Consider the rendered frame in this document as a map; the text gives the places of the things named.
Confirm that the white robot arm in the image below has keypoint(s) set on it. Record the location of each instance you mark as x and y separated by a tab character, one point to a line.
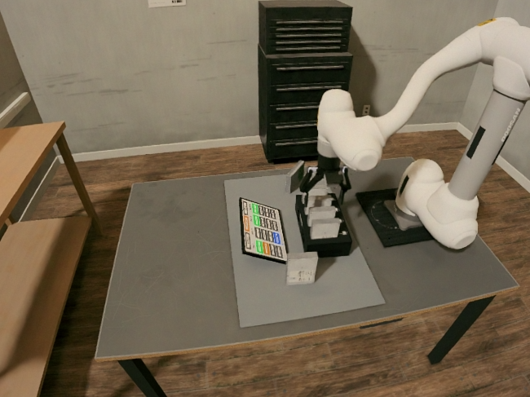
449	214

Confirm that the white hard drive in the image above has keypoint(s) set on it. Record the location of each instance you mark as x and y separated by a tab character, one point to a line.
294	177

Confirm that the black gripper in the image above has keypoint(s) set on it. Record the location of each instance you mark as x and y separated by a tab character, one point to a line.
324	163

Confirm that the grey flat mat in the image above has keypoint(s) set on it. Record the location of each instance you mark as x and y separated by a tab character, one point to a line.
341	284

